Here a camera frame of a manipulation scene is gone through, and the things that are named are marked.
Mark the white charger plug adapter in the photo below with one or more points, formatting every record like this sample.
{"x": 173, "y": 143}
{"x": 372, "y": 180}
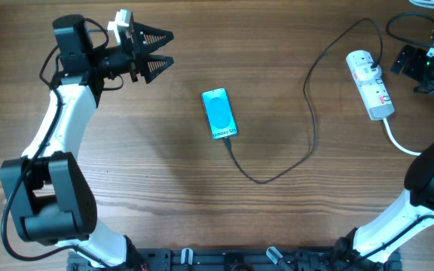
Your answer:
{"x": 365, "y": 74}

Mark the Galaxy smartphone with teal screen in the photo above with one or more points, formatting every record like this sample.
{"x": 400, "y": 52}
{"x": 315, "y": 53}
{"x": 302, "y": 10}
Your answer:
{"x": 219, "y": 114}

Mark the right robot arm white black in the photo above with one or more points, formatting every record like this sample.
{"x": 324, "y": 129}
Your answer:
{"x": 375, "y": 245}

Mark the white power strip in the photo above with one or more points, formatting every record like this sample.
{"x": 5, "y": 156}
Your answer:
{"x": 375, "y": 97}

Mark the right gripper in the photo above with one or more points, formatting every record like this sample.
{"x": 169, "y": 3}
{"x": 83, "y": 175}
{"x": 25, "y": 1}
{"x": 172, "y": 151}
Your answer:
{"x": 411, "y": 68}

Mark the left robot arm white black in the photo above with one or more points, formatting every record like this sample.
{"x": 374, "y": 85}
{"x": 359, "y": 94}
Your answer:
{"x": 47, "y": 196}

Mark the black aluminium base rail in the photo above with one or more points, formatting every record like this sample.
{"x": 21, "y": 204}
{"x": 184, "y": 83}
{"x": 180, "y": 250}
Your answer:
{"x": 164, "y": 259}

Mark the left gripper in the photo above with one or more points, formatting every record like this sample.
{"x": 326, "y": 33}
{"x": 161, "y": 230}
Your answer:
{"x": 135, "y": 52}

